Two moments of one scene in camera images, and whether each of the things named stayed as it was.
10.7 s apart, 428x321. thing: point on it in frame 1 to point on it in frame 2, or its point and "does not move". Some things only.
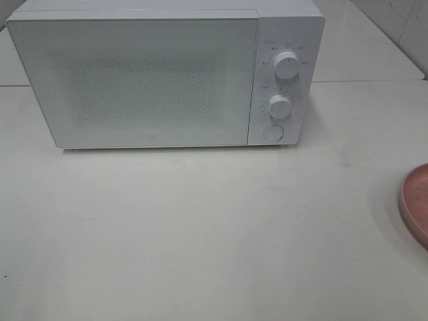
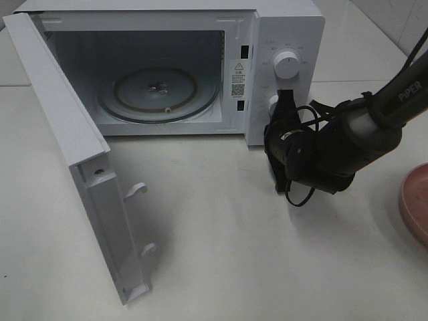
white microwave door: (106, 83) to (85, 146)
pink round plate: (414, 189) does not move
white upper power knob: (286, 65) does not move
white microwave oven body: (175, 73) does not move
